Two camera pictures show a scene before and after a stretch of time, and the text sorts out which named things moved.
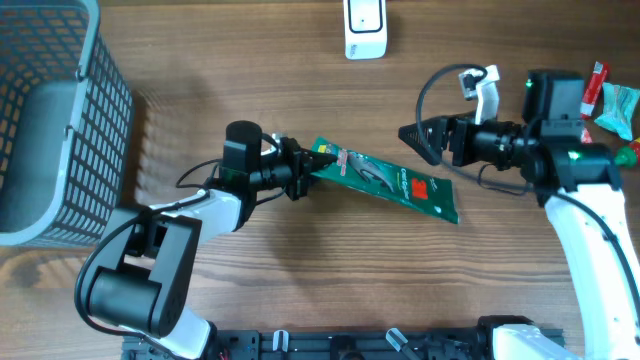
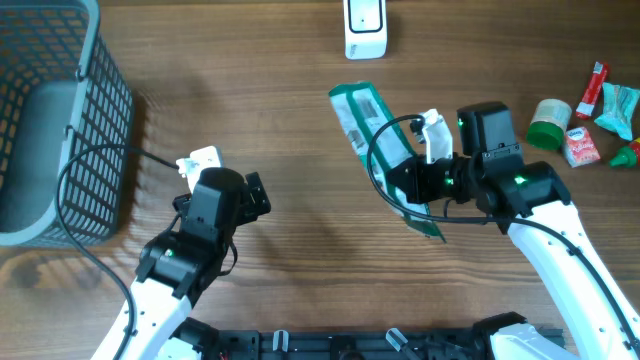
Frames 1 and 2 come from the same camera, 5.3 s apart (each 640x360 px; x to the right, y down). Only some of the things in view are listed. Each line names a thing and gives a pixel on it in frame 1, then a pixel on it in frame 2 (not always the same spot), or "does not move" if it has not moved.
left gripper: [304, 165] to [248, 211]
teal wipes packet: [618, 109] does not move
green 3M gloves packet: [421, 191] to [381, 146]
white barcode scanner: [365, 29] does not move
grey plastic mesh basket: [67, 115] does not move
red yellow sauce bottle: [628, 156] does not move
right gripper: [456, 129] to [413, 186]
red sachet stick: [598, 74] does not move
